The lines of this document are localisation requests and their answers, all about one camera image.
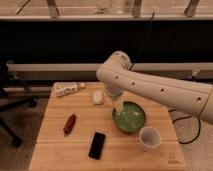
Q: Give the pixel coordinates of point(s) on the dark red pepper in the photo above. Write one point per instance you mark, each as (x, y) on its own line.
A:
(69, 124)

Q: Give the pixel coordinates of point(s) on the green bowl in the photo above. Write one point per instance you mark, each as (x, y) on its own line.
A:
(131, 119)

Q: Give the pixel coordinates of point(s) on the white sponge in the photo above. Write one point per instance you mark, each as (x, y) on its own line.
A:
(98, 97)

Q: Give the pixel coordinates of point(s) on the black phone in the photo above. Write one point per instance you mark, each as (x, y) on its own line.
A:
(97, 146)

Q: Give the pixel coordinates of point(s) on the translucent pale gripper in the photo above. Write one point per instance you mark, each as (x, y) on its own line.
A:
(119, 105)

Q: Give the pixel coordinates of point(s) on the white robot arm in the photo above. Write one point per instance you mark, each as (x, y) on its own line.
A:
(189, 97)

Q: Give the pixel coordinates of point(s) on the white cup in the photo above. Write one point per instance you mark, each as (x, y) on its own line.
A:
(149, 138)

